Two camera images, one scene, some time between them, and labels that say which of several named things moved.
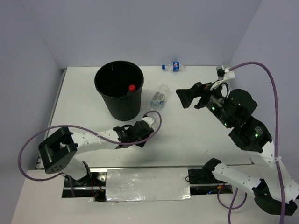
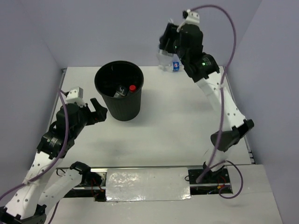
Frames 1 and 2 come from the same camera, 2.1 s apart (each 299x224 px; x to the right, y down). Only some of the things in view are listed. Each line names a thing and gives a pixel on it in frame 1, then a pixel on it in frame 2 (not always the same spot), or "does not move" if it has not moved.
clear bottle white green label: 159,97 -> 164,59
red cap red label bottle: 131,88 does not move
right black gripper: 185,94 -> 170,32
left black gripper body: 144,136 -> 88,117
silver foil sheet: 147,184 does not move
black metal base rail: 202,181 does not move
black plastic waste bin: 112,80 does not move
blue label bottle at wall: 174,66 does not move
